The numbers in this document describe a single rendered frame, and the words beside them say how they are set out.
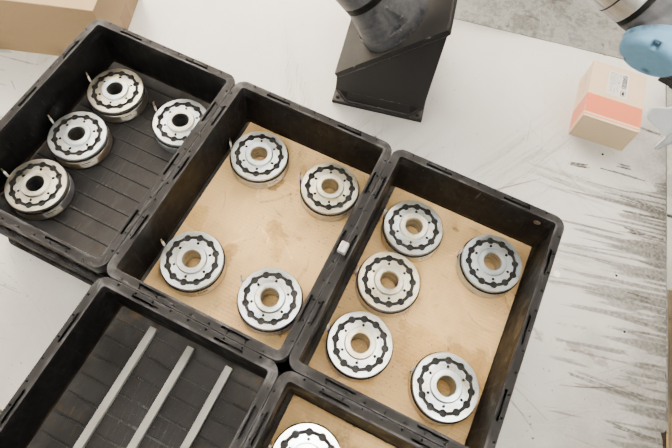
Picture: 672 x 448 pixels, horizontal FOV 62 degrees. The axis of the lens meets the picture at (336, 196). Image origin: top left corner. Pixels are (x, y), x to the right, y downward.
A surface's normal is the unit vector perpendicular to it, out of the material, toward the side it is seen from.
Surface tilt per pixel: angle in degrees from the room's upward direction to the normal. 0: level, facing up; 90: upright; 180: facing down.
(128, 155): 0
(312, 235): 0
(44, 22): 90
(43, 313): 0
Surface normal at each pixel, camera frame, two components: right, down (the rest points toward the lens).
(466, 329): 0.06, -0.44
